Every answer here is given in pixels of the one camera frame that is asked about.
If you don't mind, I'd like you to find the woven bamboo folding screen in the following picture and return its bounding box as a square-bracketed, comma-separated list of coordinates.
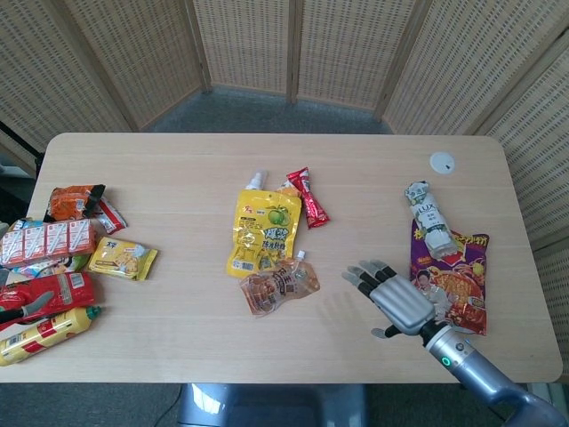
[0, 0, 569, 383]

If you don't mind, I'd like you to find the red white milk carton pack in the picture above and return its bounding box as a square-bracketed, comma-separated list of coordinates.
[0, 217, 97, 269]

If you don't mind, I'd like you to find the orange black noodle packet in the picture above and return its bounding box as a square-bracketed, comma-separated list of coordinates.
[43, 183, 107, 222]

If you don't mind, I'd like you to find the small red white packet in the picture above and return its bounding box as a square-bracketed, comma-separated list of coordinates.
[94, 197, 128, 235]

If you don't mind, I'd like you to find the black stand pole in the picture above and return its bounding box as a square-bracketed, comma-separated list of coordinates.
[0, 119, 45, 162]

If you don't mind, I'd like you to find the red stick sachet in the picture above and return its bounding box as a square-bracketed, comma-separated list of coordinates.
[285, 166, 331, 230]

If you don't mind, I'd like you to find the colourful packet with cartoon print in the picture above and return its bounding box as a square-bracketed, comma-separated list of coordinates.
[8, 254, 91, 280]

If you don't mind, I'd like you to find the white round cable grommet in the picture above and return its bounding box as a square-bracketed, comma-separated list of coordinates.
[429, 151, 459, 175]

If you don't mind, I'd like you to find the red plastic bag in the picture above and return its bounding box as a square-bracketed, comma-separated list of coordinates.
[0, 271, 97, 333]

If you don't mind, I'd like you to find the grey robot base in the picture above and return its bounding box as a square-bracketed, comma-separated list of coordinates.
[176, 383, 371, 427]

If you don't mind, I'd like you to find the yellow candy bag green fruit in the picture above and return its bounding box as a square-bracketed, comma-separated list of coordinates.
[228, 189, 303, 279]

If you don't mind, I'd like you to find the yellow cracker packet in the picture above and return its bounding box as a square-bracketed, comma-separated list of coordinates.
[86, 236, 159, 282]

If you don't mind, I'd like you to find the small orange packet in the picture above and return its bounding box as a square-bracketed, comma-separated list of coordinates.
[275, 179, 301, 200]

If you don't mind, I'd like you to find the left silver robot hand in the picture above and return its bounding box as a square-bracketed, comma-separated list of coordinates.
[0, 291, 56, 327]

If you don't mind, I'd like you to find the white LUX soap refill bag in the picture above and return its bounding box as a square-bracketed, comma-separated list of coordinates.
[403, 179, 459, 262]

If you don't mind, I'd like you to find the clear brown drink pouch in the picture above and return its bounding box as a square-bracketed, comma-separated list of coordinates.
[239, 250, 322, 318]

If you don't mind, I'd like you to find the yellow bottle green cap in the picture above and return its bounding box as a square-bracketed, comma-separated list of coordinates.
[0, 305, 104, 367]

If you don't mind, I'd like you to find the purple red snack bag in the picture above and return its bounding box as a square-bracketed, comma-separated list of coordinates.
[408, 221, 491, 336]

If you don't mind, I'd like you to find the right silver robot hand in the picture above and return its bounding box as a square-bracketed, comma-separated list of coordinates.
[341, 260, 437, 339]

